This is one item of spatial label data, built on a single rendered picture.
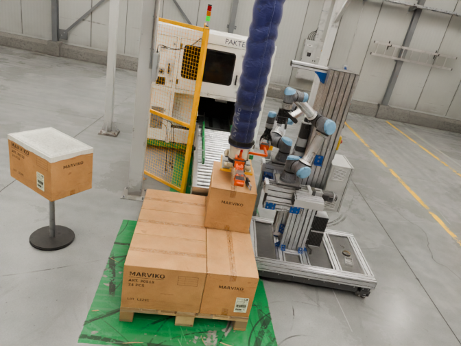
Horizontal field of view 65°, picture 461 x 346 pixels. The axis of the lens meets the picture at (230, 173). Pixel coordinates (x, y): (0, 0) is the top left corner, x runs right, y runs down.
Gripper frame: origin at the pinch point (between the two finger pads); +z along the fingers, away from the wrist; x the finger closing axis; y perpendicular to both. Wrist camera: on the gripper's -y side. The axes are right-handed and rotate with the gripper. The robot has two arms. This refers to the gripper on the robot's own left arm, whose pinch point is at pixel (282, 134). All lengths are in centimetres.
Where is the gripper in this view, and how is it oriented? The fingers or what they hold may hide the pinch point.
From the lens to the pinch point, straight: 287.2
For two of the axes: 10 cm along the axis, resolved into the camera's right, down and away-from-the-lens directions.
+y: -9.8, -1.8, -0.5
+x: -0.3, 4.0, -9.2
